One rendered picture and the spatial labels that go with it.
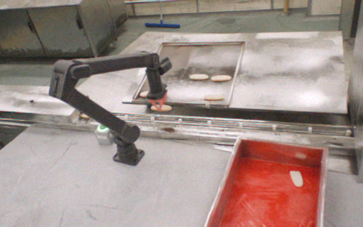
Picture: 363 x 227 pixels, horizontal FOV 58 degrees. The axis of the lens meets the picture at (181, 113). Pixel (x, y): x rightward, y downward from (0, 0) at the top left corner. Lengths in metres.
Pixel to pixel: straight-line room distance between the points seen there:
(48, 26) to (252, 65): 3.19
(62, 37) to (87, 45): 0.35
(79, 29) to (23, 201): 2.97
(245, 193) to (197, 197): 0.17
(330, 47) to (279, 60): 0.26
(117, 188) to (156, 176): 0.16
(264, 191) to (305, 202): 0.14
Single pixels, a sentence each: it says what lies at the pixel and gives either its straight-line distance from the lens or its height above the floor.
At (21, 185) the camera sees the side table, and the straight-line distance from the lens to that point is 1.58.
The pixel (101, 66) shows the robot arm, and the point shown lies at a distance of 1.20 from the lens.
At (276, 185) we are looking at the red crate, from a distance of 1.25.
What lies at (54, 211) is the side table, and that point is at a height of 0.82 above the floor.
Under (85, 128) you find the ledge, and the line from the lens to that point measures 1.69.
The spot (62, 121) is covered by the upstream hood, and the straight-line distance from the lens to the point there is 1.75.
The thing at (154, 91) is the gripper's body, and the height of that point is 1.03.
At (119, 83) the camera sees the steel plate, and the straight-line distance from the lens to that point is 2.03.
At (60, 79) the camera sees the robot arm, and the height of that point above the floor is 1.30.
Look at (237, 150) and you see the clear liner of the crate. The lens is 1.24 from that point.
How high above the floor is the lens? 1.76
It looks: 35 degrees down
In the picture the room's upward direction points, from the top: 11 degrees counter-clockwise
